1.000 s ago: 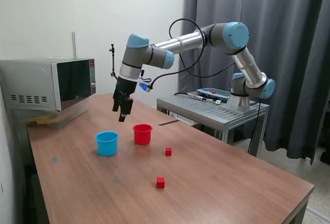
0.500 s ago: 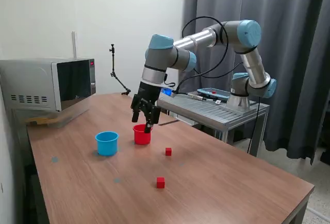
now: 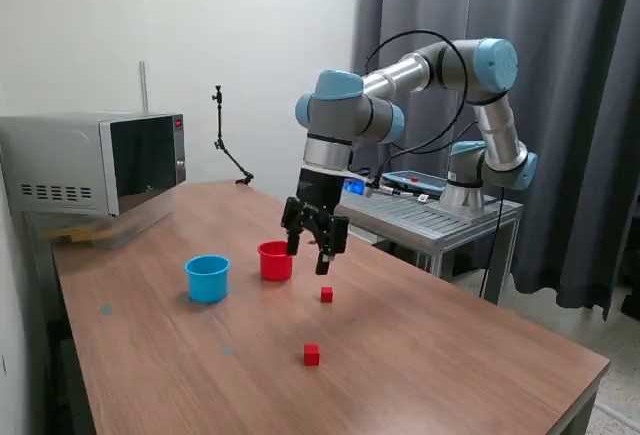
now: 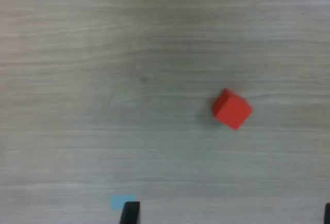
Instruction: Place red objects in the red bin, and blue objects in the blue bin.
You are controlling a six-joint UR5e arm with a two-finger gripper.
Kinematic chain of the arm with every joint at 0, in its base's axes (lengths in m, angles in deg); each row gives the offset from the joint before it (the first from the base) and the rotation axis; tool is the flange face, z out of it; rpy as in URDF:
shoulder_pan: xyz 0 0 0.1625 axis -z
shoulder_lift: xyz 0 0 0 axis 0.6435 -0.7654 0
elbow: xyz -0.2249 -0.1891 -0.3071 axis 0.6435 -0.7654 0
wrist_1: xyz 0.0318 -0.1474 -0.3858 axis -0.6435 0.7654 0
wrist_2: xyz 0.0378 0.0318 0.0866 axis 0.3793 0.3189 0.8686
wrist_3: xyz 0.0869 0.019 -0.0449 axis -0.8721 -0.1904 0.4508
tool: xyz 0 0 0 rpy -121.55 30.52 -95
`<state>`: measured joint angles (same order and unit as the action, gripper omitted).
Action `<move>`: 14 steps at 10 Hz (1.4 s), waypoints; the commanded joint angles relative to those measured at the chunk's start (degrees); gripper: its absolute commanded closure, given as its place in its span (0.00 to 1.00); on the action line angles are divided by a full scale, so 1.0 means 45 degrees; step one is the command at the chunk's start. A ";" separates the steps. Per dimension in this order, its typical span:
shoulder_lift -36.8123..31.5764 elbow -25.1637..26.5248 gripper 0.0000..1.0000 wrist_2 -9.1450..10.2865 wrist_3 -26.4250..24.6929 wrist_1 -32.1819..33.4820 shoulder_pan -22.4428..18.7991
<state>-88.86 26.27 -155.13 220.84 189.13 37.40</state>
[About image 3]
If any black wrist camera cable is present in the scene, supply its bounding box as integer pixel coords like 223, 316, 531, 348
349, 29, 471, 191

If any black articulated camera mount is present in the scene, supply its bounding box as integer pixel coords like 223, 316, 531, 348
210, 84, 255, 187

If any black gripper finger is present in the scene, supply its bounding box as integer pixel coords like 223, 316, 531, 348
280, 197, 305, 256
315, 215, 350, 276

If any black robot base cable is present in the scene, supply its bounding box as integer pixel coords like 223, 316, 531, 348
479, 187, 507, 300

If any blue teach pendant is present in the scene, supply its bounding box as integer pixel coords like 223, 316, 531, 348
381, 170, 446, 195

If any silver microwave oven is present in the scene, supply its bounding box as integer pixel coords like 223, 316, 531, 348
0, 111, 188, 218

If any white wall pipe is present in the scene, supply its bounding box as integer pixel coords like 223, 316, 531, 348
138, 60, 150, 115

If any grey metal robot stand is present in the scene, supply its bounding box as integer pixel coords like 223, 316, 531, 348
303, 182, 524, 306

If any grey curtain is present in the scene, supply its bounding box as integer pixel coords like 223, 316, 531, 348
345, 0, 640, 321

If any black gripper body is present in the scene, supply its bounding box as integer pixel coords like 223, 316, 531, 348
294, 167, 345, 221

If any blue plastic cup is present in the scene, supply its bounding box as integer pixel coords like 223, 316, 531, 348
183, 254, 231, 305

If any wooden block stack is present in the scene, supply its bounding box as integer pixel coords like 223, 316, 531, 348
42, 224, 109, 247

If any red plastic cup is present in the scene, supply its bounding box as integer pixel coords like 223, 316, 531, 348
256, 240, 297, 283

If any white floor cable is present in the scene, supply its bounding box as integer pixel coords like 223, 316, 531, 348
595, 402, 640, 426

